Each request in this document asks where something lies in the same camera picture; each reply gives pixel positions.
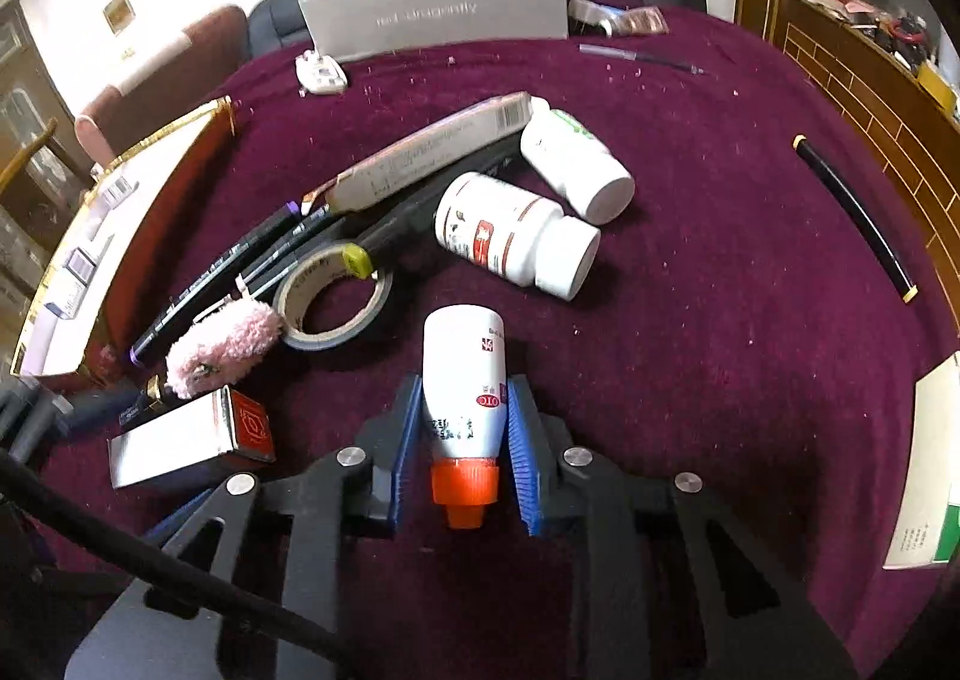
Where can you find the small white device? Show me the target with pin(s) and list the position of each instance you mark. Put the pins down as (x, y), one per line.
(321, 74)

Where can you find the black marker with purple caps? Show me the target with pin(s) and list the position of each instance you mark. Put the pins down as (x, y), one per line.
(217, 275)

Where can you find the black marker with yellow ends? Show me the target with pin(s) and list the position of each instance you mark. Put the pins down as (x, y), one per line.
(427, 204)
(855, 215)

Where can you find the glass door cabinet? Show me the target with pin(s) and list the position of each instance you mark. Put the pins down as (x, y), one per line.
(30, 148)

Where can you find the roll of tape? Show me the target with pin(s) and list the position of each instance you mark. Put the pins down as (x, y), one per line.
(289, 313)

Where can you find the white pill bottle red label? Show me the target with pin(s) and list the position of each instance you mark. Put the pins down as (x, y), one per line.
(502, 230)

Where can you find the thin black marker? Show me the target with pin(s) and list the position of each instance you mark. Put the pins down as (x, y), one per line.
(289, 247)

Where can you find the white booklet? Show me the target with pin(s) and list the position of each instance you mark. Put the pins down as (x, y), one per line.
(934, 470)

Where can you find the grey and black pen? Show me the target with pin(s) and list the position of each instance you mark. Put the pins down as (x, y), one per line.
(637, 56)

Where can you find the dark blue tube gold band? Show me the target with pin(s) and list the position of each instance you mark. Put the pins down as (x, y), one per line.
(97, 410)

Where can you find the brown chair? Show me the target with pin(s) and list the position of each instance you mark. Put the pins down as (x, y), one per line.
(172, 73)

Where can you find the pile of counter clutter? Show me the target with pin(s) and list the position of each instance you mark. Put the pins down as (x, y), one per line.
(877, 13)

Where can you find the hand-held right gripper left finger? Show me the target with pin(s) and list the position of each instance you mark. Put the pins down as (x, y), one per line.
(401, 440)

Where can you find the wooden brick-pattern counter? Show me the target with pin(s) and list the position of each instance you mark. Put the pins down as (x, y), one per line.
(847, 73)

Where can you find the pink fluffy pouch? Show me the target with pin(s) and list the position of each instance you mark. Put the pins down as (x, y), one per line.
(225, 346)

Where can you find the small gold wall plate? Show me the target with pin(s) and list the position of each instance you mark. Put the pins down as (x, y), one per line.
(118, 11)

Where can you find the silver box with red end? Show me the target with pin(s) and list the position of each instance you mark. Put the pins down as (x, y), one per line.
(172, 436)

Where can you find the grey shoe box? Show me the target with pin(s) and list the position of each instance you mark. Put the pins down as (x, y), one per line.
(435, 5)

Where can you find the red box with gold rim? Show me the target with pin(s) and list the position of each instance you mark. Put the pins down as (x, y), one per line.
(157, 223)

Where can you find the white pill bottle green label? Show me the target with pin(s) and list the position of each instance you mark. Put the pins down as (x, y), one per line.
(577, 163)

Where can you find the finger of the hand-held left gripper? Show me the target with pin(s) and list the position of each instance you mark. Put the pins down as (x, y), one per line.
(184, 515)

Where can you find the long pink cardboard box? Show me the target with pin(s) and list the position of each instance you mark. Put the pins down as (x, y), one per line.
(420, 151)

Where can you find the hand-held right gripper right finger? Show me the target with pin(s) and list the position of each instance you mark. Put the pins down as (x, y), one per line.
(521, 455)

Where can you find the white bottle with orange cap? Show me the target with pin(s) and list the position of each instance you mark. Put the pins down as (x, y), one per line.
(461, 365)

